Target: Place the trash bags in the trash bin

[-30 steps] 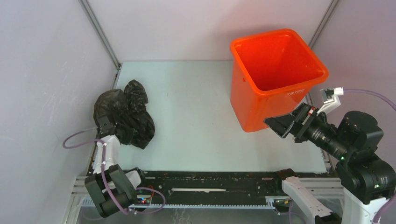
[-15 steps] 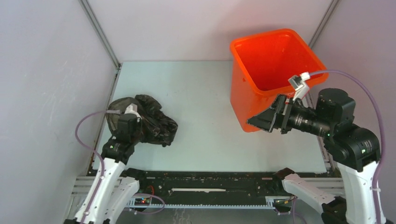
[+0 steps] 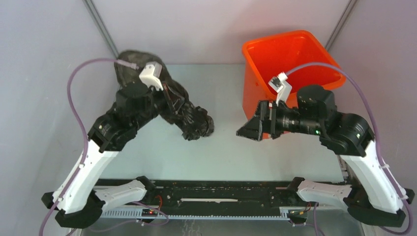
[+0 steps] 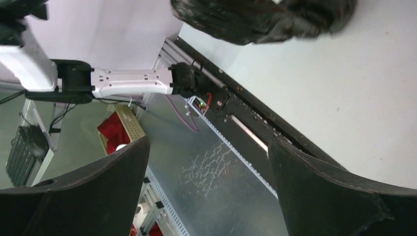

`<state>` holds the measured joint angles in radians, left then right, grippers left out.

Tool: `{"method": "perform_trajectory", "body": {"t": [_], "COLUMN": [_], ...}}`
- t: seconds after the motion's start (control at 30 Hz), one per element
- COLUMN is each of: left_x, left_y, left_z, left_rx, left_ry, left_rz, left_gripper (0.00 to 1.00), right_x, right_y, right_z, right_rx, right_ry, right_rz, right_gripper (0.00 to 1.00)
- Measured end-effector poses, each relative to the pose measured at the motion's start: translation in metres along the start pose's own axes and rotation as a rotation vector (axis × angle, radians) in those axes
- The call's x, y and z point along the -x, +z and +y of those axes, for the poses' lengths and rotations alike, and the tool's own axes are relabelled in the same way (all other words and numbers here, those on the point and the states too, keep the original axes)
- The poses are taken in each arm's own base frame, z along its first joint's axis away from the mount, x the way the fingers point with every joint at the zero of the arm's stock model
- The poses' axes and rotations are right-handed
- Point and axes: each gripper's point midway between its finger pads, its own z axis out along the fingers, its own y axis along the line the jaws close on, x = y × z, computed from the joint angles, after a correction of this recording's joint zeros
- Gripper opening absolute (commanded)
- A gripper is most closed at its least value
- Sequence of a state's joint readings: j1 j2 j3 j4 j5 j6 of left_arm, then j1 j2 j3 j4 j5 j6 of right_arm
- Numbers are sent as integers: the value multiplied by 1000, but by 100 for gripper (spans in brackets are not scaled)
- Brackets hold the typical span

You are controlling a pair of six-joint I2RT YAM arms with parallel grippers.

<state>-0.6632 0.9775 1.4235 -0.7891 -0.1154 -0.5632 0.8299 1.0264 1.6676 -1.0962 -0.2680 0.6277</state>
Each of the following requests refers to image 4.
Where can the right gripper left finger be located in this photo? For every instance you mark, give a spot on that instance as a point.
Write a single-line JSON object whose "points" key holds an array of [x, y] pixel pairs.
{"points": [[98, 199]]}

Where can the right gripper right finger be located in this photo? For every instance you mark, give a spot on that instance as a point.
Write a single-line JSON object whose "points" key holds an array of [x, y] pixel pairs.
{"points": [[320, 199]]}

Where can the black plastic trash bag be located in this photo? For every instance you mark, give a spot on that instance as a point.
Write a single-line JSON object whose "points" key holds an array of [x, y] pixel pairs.
{"points": [[243, 22]]}

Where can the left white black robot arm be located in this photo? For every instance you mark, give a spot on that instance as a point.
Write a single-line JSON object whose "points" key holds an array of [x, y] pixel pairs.
{"points": [[75, 81]]}

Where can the red cloth in box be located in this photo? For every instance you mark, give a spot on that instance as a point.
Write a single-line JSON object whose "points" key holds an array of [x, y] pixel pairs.
{"points": [[113, 130]]}

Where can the perforated beige box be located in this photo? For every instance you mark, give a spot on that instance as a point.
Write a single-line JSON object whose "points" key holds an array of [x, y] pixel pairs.
{"points": [[129, 121]]}

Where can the black keyboard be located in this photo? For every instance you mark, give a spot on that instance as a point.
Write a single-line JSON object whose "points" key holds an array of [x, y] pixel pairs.
{"points": [[28, 147]]}

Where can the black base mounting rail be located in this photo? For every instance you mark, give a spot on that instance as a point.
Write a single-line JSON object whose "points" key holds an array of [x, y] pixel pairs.
{"points": [[246, 122]]}

